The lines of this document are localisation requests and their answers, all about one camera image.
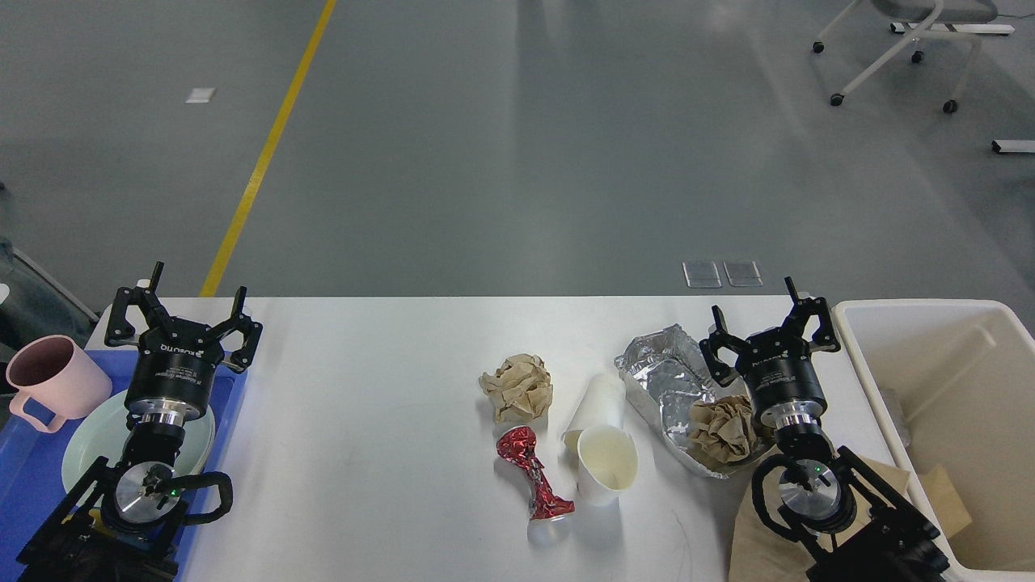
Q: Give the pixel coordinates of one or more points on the crumpled brown paper ball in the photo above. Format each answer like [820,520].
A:
[521,389]

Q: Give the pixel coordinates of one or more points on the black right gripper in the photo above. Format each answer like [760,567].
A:
[776,363]

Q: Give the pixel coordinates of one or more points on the left floor outlet cover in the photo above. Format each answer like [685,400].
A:
[702,274]

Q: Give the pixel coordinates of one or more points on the white plastic bin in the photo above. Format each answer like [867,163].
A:
[951,383]

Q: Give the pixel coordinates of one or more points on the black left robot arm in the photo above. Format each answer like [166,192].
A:
[119,520]

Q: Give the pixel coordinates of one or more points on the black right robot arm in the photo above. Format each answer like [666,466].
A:
[852,522]

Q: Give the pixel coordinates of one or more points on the person in jeans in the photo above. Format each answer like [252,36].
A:
[37,306]

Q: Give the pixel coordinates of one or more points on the aluminium foil tray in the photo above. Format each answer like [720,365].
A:
[664,374]

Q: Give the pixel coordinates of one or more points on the lying white paper cup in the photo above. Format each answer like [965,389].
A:
[602,404]

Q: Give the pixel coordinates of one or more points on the right floor outlet cover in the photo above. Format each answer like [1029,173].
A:
[743,273]

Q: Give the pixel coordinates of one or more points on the white floor bar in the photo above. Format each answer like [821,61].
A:
[1011,146]

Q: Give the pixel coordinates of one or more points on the white office chair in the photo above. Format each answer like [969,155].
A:
[938,20]

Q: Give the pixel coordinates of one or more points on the pink mug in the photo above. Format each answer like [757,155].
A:
[56,373]

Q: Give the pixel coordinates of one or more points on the blue plastic tray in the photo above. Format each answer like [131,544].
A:
[31,461]

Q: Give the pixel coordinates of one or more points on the light green plate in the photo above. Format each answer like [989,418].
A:
[104,433]

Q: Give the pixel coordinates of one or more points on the cardboard piece in bin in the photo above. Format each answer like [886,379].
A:
[947,503]

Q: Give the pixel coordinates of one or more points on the floor outlet cover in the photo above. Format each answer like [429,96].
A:
[702,274]
[743,273]

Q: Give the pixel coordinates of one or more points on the brown paper bag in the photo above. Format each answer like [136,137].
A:
[760,555]

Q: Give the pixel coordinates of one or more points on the upright white paper cup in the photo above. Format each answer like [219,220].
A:
[608,464]

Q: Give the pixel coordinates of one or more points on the brown paper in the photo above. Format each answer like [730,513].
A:
[725,430]

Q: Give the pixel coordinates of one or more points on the crushed red can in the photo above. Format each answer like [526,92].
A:
[517,447]

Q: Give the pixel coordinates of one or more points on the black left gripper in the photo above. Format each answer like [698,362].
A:
[174,368]

